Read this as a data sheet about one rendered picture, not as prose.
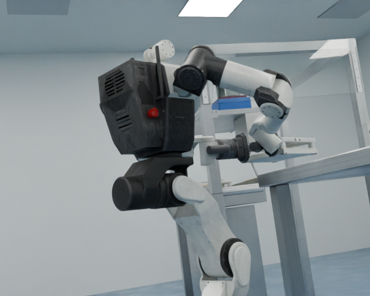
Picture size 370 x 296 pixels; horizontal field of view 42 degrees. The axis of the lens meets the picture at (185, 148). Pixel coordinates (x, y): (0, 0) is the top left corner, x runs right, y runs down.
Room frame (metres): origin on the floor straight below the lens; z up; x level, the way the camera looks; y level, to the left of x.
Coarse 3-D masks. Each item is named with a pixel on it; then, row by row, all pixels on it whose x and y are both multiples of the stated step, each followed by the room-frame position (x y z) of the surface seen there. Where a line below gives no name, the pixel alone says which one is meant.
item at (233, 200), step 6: (258, 192) 2.82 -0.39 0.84; (264, 192) 2.83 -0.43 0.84; (228, 198) 2.78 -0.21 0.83; (234, 198) 2.79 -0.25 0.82; (240, 198) 2.80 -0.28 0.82; (246, 198) 2.81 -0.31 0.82; (252, 198) 2.81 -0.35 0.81; (258, 198) 2.82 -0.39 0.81; (264, 198) 2.83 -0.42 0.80; (228, 204) 2.78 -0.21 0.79; (234, 204) 2.79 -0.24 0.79; (240, 204) 2.83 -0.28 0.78
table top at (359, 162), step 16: (320, 160) 1.03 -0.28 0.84; (336, 160) 0.98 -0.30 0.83; (352, 160) 0.93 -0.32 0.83; (368, 160) 0.89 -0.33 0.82; (272, 176) 1.24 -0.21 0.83; (288, 176) 1.16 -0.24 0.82; (304, 176) 1.10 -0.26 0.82; (320, 176) 1.09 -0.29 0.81; (336, 176) 1.20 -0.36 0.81; (352, 176) 1.34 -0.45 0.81
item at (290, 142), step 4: (284, 140) 1.99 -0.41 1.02; (288, 140) 2.01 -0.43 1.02; (292, 140) 2.03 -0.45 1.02; (300, 140) 2.07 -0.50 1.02; (304, 140) 2.09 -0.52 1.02; (308, 140) 2.11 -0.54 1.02; (312, 140) 2.13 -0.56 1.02; (288, 144) 2.12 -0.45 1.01; (292, 144) 2.14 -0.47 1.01; (296, 144) 2.16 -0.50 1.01; (300, 144) 2.17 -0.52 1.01; (304, 144) 2.19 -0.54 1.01; (248, 148) 2.12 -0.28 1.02
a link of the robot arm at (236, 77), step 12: (228, 60) 1.53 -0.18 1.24; (228, 72) 1.51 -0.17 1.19; (240, 72) 1.51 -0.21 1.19; (252, 72) 1.51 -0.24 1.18; (264, 72) 1.52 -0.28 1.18; (276, 72) 1.53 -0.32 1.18; (228, 84) 1.53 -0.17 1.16; (240, 84) 1.51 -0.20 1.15; (252, 84) 1.51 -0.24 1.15; (264, 84) 1.50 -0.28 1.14; (252, 96) 1.55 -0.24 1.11; (264, 96) 1.50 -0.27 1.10; (276, 96) 1.51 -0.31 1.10; (264, 108) 1.54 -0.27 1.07; (276, 108) 1.52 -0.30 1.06
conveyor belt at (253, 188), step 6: (234, 186) 2.78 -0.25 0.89; (240, 186) 2.78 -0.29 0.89; (246, 186) 2.79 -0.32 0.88; (252, 186) 2.79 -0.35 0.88; (258, 186) 2.80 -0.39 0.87; (228, 192) 2.76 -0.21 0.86; (234, 192) 2.77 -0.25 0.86; (240, 192) 2.78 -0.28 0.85; (246, 192) 2.79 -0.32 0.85; (252, 192) 2.80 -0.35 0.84
